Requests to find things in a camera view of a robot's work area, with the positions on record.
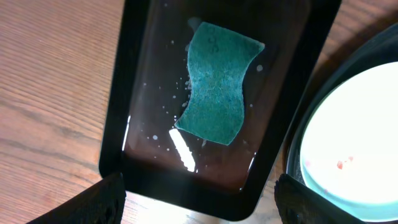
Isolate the round black tray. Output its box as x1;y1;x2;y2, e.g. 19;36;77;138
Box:
284;23;398;224

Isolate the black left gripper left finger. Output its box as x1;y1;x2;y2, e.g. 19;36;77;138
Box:
29;173;126;224

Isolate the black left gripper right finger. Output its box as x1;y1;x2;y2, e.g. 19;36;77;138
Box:
274;174;362;224

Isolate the green scrubbing sponge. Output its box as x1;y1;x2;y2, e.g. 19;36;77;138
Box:
175;22;265;146

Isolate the black rectangular tray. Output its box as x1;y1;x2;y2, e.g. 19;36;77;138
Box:
99;0;340;221

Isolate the light blue plate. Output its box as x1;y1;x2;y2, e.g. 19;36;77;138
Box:
300;62;397;222

